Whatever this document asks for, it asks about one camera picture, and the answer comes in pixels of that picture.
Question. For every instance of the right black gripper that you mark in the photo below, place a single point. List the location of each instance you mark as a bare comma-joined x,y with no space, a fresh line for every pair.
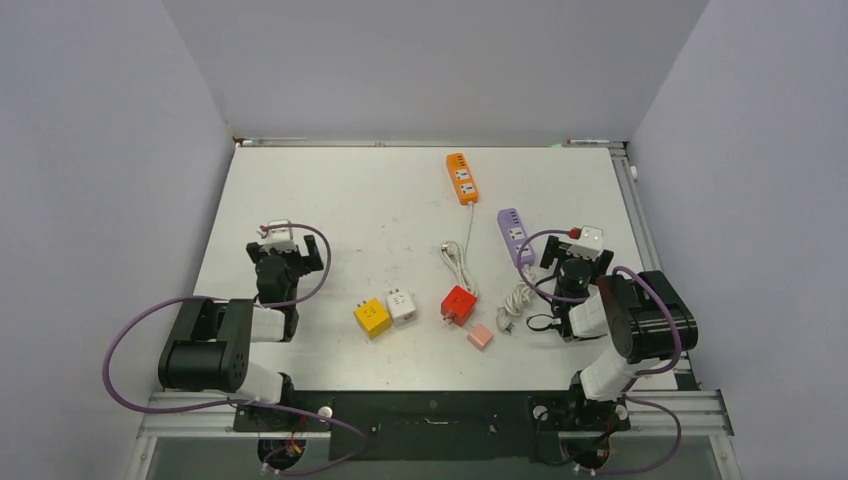
561,253

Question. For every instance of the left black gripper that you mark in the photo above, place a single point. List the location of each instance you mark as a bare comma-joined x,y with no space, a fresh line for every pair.
305,263

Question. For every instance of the purple power strip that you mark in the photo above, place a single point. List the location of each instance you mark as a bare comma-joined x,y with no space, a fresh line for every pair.
514,234

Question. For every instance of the yellow cube plug adapter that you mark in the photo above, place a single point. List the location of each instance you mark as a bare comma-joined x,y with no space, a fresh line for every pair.
373,318

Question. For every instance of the orange power strip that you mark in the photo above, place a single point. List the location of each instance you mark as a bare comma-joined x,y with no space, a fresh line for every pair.
462,179

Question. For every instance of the red cube plug adapter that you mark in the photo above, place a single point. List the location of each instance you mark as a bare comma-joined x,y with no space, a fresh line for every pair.
458,306

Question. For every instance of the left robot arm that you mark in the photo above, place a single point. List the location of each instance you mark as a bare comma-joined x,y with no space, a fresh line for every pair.
209,344

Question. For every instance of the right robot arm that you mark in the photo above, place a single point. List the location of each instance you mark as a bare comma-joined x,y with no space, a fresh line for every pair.
646,320

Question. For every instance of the white cube plug adapter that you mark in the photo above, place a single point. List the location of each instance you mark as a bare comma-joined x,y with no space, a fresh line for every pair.
401,307

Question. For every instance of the pink cube plug adapter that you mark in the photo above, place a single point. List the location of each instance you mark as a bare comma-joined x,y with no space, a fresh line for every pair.
479,336

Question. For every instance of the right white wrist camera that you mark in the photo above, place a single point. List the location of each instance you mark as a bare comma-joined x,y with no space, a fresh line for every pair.
586,240

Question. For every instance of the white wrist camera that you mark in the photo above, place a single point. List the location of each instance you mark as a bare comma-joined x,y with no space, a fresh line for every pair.
586,240
276,236

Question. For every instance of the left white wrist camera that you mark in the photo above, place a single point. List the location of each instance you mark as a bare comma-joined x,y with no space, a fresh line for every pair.
276,236

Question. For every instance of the aluminium frame rail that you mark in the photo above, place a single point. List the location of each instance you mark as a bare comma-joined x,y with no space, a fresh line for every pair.
700,413

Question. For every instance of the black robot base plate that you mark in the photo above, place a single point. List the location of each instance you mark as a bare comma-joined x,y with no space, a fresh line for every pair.
441,425

